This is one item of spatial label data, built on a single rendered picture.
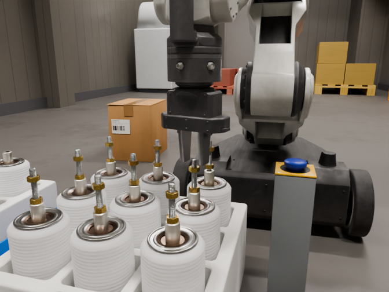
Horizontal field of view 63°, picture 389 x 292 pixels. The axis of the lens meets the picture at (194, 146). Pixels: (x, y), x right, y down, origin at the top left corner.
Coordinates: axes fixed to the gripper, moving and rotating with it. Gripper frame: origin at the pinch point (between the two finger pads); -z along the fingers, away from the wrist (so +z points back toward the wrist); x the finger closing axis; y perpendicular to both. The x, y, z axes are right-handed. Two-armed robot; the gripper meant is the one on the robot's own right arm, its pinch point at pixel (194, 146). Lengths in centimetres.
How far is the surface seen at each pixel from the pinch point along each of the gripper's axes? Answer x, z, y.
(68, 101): 300, -31, -219
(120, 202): 12.5, -11.1, 5.7
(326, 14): 95, 122, -795
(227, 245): -6.0, -18.4, -1.5
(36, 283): 15.1, -18.4, 22.1
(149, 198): 8.9, -11.1, 1.6
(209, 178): 2.3, -9.8, -10.5
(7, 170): 51, -12, 4
